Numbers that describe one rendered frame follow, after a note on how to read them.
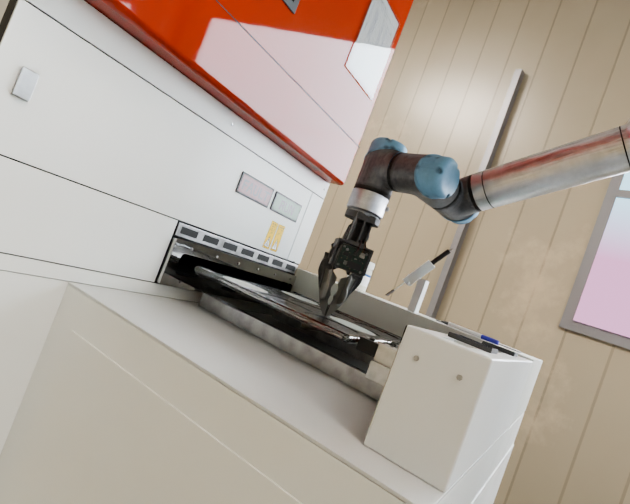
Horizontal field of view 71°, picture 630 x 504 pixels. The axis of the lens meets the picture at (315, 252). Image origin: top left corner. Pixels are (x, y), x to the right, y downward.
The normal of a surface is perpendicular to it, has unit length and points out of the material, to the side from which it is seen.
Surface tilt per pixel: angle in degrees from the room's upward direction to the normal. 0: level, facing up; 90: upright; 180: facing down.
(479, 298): 90
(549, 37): 90
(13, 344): 90
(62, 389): 90
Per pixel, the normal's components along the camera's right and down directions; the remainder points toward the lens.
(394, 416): -0.49, -0.22
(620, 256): -0.65, -0.27
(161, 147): 0.80, 0.28
